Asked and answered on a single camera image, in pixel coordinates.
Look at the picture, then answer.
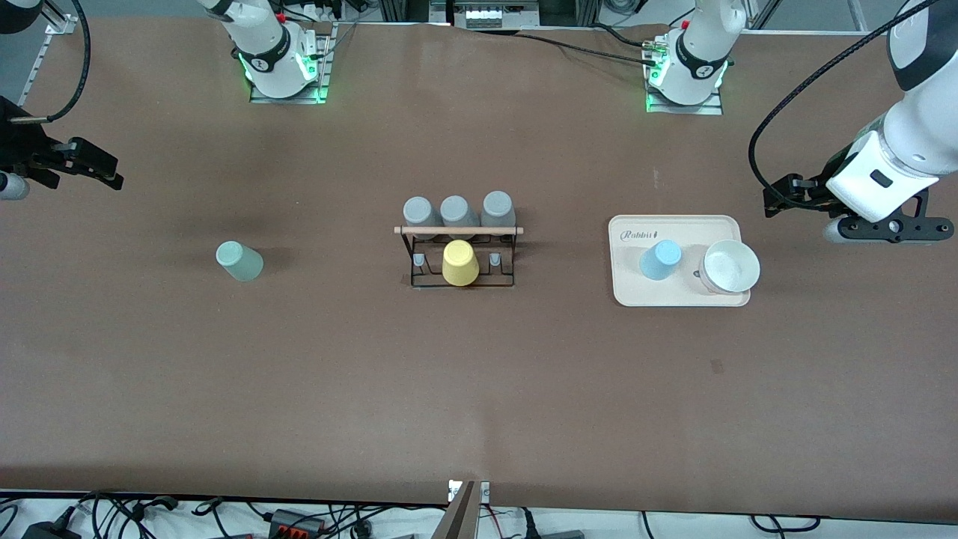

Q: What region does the light blue cup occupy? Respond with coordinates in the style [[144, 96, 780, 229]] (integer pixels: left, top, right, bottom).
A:
[[638, 240, 683, 281]]

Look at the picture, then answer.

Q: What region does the pale green cup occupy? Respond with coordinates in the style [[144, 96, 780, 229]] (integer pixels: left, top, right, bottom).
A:
[[216, 241, 264, 283]]

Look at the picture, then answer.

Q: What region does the white bowl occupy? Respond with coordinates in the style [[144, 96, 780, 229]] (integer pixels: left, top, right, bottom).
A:
[[698, 240, 761, 295]]

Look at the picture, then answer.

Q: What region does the beige rabbit print tray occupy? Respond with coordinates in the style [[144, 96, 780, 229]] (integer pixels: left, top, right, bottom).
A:
[[608, 215, 751, 308]]

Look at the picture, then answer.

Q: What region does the grey cup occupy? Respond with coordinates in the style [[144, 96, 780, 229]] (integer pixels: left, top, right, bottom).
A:
[[480, 190, 517, 228], [403, 196, 438, 227], [440, 195, 480, 228]]

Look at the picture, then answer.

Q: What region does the yellow cup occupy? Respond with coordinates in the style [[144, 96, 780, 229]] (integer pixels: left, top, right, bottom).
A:
[[442, 240, 480, 287]]

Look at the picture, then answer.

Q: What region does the grey electrical box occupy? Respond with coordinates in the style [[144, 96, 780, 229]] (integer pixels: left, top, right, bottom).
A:
[[430, 0, 540, 29]]

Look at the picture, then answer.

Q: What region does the black power brick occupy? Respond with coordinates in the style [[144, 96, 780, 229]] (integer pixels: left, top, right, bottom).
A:
[[21, 520, 82, 539]]

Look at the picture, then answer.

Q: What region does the grey orange power adapter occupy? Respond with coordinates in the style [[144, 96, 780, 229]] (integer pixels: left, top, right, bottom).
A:
[[268, 509, 328, 537]]

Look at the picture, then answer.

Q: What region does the black left camera mount bracket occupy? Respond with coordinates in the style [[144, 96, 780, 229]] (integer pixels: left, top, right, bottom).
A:
[[838, 191, 955, 246]]

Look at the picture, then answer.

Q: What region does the aluminium table edge rail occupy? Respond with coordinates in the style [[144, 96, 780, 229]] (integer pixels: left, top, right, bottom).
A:
[[16, 0, 79, 106]]

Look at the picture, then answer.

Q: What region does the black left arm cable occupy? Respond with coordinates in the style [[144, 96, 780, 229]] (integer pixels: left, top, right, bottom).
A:
[[748, 0, 940, 210]]

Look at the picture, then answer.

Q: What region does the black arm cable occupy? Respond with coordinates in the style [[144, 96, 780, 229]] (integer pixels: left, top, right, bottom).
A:
[[11, 0, 92, 127], [748, 0, 940, 210]]

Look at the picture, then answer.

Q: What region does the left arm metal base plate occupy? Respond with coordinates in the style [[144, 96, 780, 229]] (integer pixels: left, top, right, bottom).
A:
[[645, 37, 724, 115]]

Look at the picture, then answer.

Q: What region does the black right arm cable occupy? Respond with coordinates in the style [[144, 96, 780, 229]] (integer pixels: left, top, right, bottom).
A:
[[11, 0, 92, 127]]

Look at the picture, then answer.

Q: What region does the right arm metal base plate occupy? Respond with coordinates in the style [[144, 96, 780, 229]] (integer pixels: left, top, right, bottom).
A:
[[249, 22, 332, 104]]

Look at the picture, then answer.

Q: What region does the black wire cup rack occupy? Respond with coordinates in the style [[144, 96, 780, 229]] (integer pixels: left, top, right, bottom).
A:
[[394, 223, 525, 289]]

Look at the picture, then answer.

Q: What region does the grey metal post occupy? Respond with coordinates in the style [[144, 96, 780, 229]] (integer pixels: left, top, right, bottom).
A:
[[430, 483, 480, 539]]

